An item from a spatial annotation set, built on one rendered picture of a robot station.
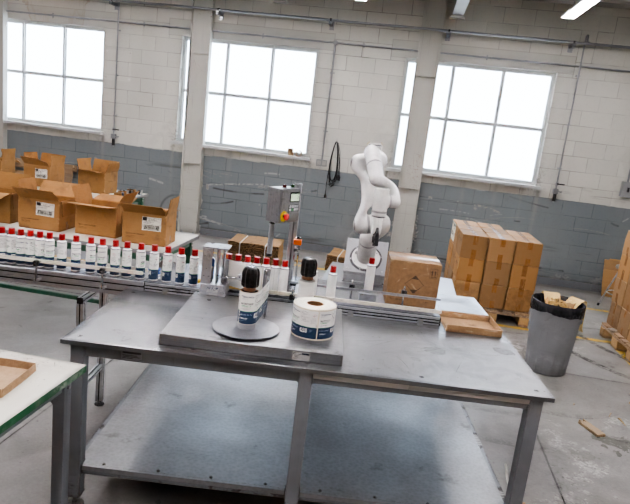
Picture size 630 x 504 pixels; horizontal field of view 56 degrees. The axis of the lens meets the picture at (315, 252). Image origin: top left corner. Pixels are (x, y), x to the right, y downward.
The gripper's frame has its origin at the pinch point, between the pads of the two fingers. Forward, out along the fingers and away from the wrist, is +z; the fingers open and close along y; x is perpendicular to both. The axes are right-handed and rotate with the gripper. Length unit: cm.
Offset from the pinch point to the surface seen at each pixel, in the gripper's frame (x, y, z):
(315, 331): -27, 80, 29
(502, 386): 56, 93, 38
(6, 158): -411, -342, 18
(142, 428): -109, 60, 100
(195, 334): -79, 90, 33
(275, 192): -58, 15, -24
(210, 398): -83, 18, 100
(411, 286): 25.1, -5.0, 24.2
